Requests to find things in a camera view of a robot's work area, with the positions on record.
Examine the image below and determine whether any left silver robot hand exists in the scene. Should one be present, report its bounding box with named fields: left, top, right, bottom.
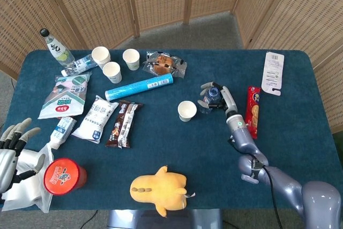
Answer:
left=0, top=117, right=46, bottom=194

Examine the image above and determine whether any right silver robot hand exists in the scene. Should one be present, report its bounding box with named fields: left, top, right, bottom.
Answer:
left=197, top=81, right=239, bottom=119

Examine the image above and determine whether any crushed clear water bottle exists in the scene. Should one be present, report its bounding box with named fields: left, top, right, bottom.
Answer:
left=198, top=86, right=223, bottom=114

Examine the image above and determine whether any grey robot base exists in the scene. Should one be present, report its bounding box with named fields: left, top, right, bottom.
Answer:
left=107, top=209, right=223, bottom=229

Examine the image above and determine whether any leaf print paper cup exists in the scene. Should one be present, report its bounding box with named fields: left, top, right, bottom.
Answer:
left=177, top=100, right=198, bottom=122

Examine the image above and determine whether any red lidded cup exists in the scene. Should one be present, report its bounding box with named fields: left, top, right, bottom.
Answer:
left=43, top=158, right=88, bottom=196

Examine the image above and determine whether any green print paper cup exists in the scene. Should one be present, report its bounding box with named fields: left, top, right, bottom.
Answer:
left=122, top=48, right=141, bottom=71

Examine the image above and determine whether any white paper cup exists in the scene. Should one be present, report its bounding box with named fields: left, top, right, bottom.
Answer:
left=102, top=61, right=123, bottom=84

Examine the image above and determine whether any blue label water bottle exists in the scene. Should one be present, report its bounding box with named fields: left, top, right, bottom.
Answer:
left=61, top=54, right=99, bottom=77

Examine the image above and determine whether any lime label soda bottle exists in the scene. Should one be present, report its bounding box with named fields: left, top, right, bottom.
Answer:
left=39, top=28, right=76, bottom=68

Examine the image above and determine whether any red biscuit pack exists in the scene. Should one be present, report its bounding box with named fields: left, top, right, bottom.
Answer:
left=243, top=86, right=262, bottom=140

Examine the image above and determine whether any white plastic bag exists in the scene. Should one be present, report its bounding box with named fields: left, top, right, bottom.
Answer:
left=1, top=143, right=56, bottom=213

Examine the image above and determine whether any white card blister pack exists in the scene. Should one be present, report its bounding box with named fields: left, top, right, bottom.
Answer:
left=261, top=51, right=285, bottom=98

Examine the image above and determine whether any small white blue carton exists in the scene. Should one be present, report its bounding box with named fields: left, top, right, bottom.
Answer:
left=50, top=116, right=78, bottom=150

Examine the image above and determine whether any bread in clear wrapper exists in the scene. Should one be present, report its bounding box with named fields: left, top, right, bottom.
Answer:
left=142, top=50, right=188, bottom=79

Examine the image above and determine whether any purple clear plastic box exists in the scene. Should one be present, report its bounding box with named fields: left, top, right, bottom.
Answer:
left=241, top=174, right=260, bottom=184

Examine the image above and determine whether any white green pouch bag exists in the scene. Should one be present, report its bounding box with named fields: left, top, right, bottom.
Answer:
left=38, top=71, right=93, bottom=120

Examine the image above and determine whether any blue plastic bag roll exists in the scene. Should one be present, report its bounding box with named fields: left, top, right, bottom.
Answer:
left=105, top=72, right=175, bottom=102

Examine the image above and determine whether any white blue powder bag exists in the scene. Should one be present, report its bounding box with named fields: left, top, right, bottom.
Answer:
left=71, top=95, right=120, bottom=144

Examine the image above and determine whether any brown snack pack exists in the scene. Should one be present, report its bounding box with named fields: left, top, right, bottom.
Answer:
left=105, top=100, right=144, bottom=149

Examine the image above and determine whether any yellow plush toy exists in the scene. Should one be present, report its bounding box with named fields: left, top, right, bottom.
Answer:
left=129, top=165, right=196, bottom=218

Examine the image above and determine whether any stack of paper cups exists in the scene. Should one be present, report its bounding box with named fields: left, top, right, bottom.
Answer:
left=91, top=46, right=111, bottom=70

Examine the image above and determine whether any black floor cable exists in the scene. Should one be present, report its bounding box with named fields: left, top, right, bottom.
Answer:
left=85, top=209, right=99, bottom=223

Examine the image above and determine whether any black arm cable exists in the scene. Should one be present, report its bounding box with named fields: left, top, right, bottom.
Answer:
left=261, top=166, right=284, bottom=229

